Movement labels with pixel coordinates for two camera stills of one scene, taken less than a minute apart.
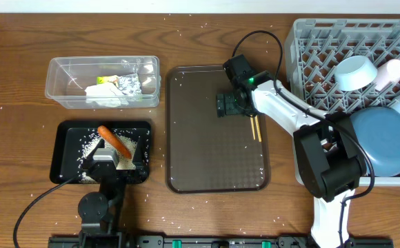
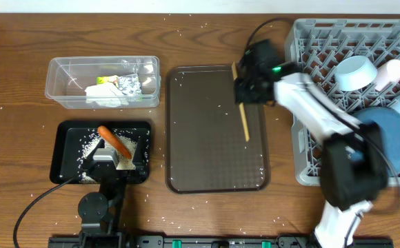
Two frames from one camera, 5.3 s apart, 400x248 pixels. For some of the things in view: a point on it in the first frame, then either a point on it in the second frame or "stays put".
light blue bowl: x=355 y=72 stays put
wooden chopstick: x=252 y=122 → x=241 y=106
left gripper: x=143 y=166 stays put
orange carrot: x=115 y=142 stays put
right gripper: x=228 y=107 → x=243 y=95
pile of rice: x=91 y=140 stays put
